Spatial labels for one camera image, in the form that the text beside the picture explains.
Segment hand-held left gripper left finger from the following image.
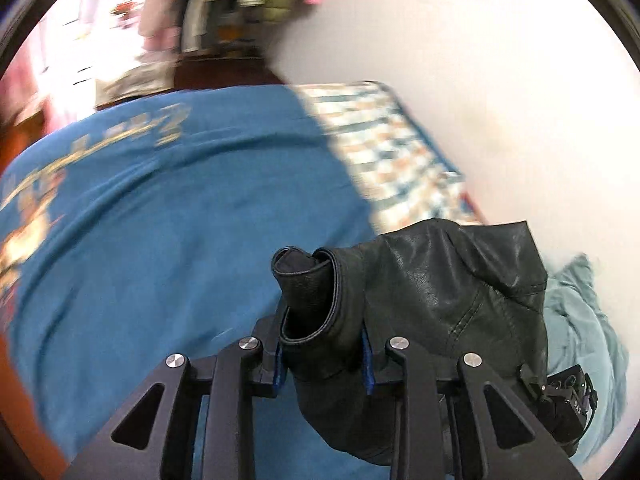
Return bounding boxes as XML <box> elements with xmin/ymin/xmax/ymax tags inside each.
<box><xmin>62</xmin><ymin>302</ymin><xmax>291</xmax><ymax>480</ymax></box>

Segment light teal garment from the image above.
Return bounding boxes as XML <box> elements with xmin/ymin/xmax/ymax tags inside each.
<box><xmin>542</xmin><ymin>255</ymin><xmax>631</xmax><ymax>471</ymax></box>

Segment plaid blanket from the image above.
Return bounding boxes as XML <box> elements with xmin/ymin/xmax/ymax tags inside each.
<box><xmin>292</xmin><ymin>80</ymin><xmax>486</xmax><ymax>233</ymax></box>

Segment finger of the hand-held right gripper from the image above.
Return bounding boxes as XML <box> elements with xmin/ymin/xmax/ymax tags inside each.
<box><xmin>517</xmin><ymin>363</ymin><xmax>551</xmax><ymax>402</ymax></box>

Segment black leather jacket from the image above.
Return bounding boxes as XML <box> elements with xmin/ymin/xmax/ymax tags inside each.
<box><xmin>271</xmin><ymin>219</ymin><xmax>550</xmax><ymax>466</ymax></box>

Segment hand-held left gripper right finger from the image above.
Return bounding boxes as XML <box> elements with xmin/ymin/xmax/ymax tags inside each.
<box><xmin>360</xmin><ymin>331</ymin><xmax>583</xmax><ymax>480</ymax></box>

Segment printed tote bag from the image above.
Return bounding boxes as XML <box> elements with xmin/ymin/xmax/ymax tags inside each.
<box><xmin>95</xmin><ymin>60</ymin><xmax>176</xmax><ymax>107</ymax></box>

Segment blue striped bed cover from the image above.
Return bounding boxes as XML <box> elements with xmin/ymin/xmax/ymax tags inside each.
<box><xmin>0</xmin><ymin>84</ymin><xmax>391</xmax><ymax>480</ymax></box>

